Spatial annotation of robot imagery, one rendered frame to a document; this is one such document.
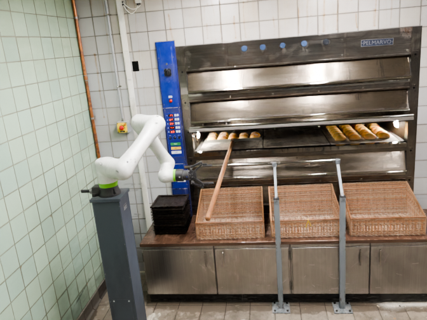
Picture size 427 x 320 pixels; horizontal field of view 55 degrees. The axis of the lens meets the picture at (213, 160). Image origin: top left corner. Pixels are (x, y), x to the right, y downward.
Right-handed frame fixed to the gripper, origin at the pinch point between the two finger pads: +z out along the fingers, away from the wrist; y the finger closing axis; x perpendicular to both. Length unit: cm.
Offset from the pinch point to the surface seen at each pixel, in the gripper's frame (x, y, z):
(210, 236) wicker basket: -15, 57, -7
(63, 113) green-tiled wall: -15, -49, -114
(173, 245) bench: -10, 62, -37
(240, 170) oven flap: -64, 18, 17
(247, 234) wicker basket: -16, 56, 23
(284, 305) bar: -10, 117, 50
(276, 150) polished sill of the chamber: -65, 0, 49
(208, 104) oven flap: -67, -42, -7
